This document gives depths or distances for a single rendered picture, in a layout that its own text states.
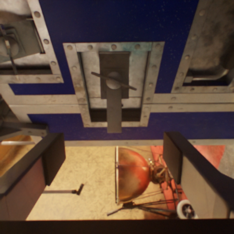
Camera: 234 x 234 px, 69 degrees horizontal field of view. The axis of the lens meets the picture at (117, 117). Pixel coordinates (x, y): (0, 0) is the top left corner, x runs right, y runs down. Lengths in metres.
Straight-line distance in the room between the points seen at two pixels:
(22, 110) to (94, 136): 0.15
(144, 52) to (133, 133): 0.18
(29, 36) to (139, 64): 0.15
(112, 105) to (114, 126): 0.03
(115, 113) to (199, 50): 0.15
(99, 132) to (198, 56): 0.23
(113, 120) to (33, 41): 0.15
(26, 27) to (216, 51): 0.25
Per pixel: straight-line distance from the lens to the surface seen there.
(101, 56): 0.25
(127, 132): 0.36
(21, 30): 0.26
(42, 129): 0.36
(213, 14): 0.26
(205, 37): 0.27
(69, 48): 0.24
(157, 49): 0.24
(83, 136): 0.38
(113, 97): 0.25
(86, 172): 3.46
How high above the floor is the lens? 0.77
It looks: level
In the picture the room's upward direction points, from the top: 91 degrees counter-clockwise
